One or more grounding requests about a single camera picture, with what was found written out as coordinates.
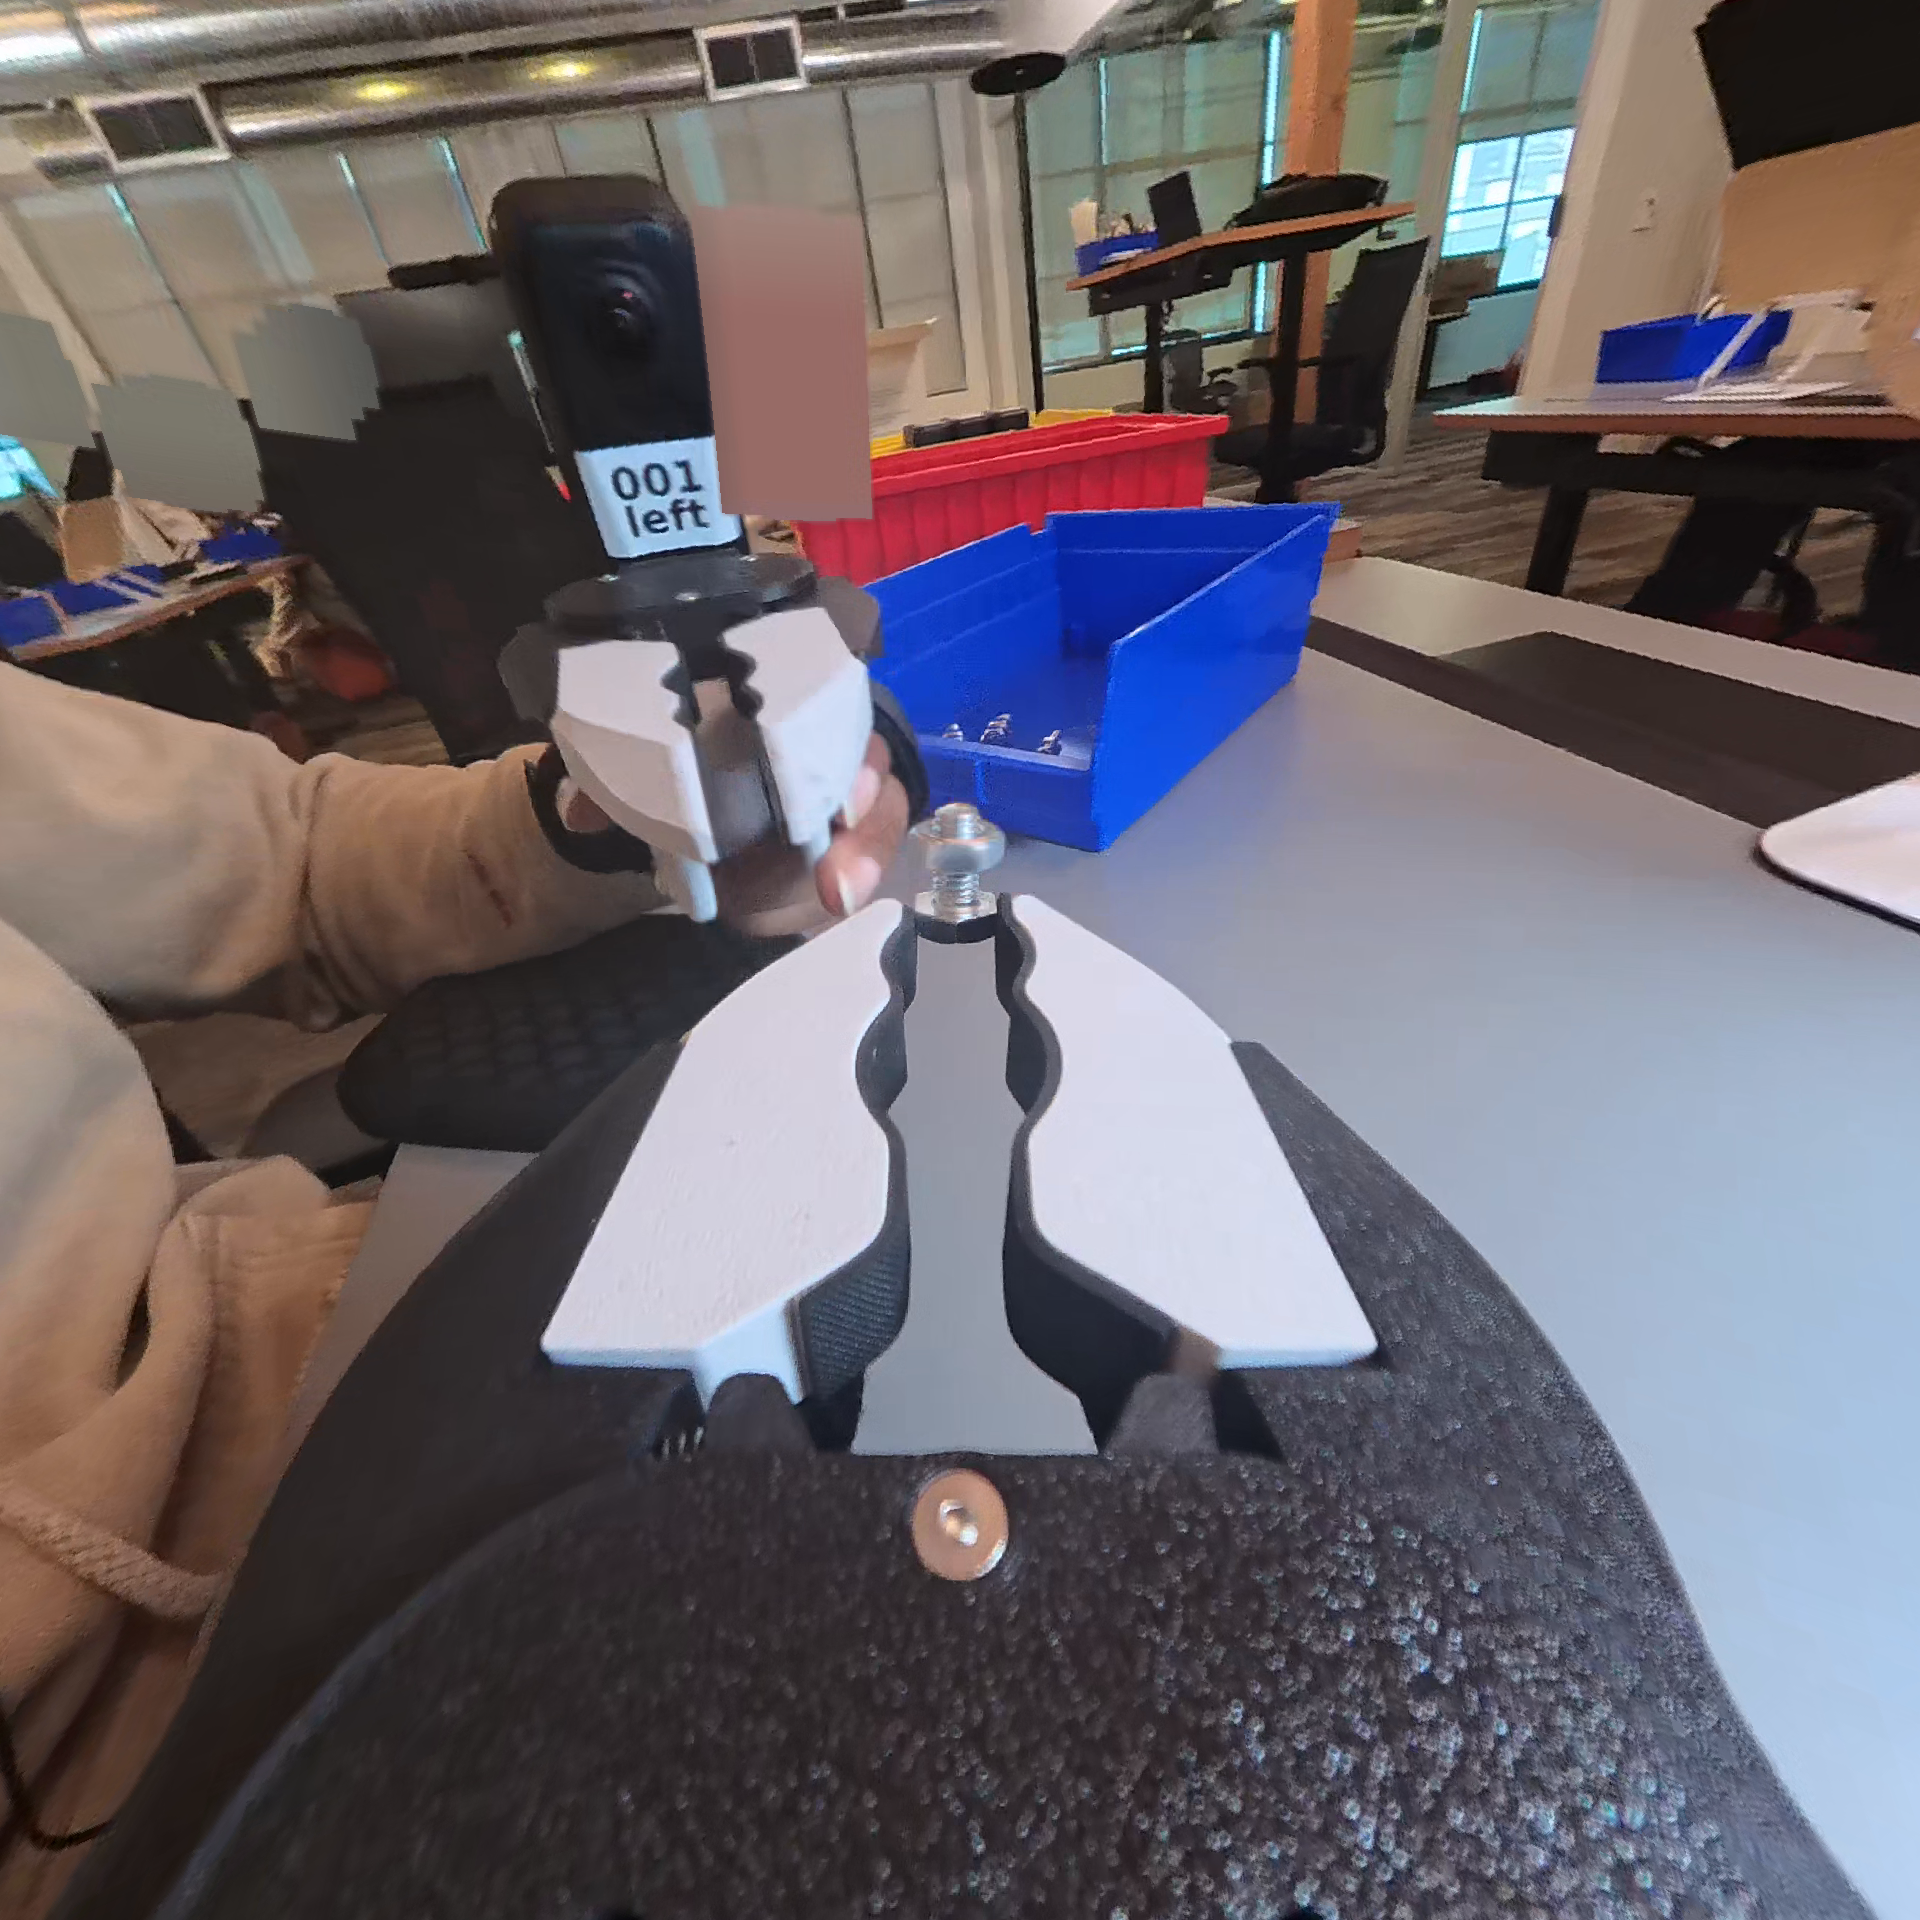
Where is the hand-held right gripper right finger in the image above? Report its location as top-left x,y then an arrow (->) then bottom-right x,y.
1005,896 -> 1385,1397

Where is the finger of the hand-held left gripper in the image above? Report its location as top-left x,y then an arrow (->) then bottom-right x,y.
547,638 -> 738,923
733,617 -> 881,855

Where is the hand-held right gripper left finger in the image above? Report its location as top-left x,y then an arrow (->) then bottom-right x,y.
542,901 -> 914,1409

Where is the blue plastic bin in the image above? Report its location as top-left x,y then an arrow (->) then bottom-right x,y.
1597,309 -> 1794,385
862,506 -> 1338,855

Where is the person's left forearm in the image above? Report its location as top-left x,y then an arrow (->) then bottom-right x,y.
0,667 -> 662,1022

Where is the person's left hand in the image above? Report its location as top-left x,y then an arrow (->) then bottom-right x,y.
720,733 -> 916,930

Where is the black wrist rest pad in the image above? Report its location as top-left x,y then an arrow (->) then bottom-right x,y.
339,916 -> 795,1150

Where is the black mesh office chair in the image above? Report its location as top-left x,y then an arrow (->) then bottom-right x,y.
254,376 -> 602,750

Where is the red plastic bin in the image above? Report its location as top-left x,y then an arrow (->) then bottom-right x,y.
788,416 -> 1232,586

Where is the black floor lamp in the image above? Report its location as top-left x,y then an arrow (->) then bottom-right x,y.
971,53 -> 1066,420

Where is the wooden standing desk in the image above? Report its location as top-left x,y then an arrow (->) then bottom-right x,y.
1074,207 -> 1409,420

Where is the person's torso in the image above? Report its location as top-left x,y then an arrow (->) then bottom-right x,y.
0,916 -> 375,1861

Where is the black backpack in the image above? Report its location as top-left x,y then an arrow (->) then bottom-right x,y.
1232,172 -> 1392,229

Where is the white document stand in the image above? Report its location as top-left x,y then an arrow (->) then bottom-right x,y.
1763,775 -> 1920,930

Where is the wooden office desk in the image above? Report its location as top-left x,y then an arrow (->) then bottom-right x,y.
1434,393 -> 1920,602

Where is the black computer monitor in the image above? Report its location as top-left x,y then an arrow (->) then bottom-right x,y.
1693,0 -> 1920,167

